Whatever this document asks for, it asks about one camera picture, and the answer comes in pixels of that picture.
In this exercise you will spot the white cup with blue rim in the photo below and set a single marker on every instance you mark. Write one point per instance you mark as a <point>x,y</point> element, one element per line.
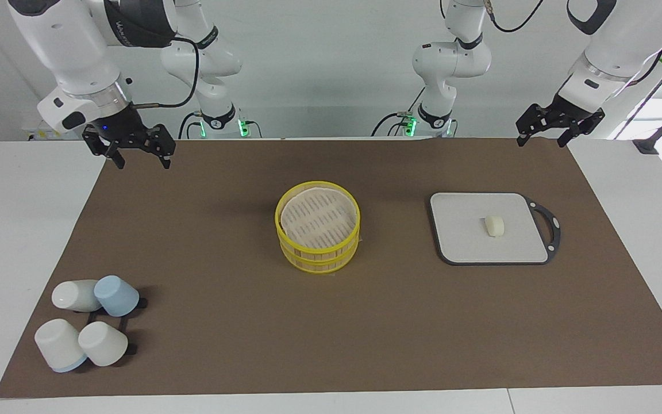
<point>58,344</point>

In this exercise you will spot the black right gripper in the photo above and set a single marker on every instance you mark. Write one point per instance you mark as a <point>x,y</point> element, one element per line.
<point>121,126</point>

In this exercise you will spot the white cup lying sideways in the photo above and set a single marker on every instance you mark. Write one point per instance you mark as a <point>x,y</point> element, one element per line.
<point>72,295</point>

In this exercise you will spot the plain white cup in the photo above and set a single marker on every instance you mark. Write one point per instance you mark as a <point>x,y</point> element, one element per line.
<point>103,344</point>

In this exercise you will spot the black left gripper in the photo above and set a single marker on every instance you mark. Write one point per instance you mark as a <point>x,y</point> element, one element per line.
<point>566,112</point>

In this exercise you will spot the white cutting board grey rim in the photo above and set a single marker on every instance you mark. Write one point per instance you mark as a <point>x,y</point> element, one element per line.
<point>480,230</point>

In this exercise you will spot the yellow bamboo steamer basket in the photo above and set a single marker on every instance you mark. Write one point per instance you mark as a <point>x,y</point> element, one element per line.
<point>319,261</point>

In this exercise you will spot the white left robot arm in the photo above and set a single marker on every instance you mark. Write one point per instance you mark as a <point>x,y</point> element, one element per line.
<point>618,46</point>

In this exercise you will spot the brown table mat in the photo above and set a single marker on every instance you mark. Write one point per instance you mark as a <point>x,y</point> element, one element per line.
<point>222,322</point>

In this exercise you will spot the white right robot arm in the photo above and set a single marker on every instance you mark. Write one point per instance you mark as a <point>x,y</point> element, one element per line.
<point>66,46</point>

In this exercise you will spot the yellow rimmed bamboo steamer lid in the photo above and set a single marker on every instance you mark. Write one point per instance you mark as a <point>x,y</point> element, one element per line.
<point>316,221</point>

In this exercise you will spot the light blue cup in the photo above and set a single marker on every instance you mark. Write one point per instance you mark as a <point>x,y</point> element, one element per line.
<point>117,295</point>

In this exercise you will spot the black cup rack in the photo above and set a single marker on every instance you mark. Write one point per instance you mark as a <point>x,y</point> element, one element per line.
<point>131,348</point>

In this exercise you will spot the white box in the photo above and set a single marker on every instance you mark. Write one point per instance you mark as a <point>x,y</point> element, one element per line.
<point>35,133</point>

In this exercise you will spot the white steamed bun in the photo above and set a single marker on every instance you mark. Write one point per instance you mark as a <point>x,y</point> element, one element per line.
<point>495,225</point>

